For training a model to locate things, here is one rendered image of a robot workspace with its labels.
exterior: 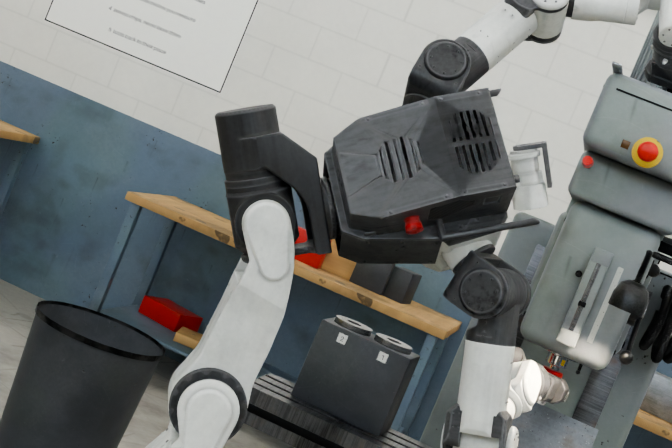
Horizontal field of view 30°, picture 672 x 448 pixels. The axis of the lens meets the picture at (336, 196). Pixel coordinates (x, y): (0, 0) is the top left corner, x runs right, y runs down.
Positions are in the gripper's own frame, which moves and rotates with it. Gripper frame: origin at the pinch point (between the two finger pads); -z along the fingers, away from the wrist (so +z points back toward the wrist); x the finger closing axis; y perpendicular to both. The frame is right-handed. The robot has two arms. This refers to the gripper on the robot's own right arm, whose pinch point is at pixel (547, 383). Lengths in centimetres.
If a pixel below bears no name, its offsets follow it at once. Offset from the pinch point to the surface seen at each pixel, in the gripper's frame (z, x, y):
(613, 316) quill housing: 6.5, -9.4, -19.5
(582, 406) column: -38.0, 1.9, 5.4
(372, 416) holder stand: 13.4, 29.0, 21.9
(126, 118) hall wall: -308, 397, 3
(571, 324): 12.5, -3.8, -14.7
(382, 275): -318, 207, 23
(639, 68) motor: -15, 15, -74
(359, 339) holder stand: 16.1, 38.0, 7.7
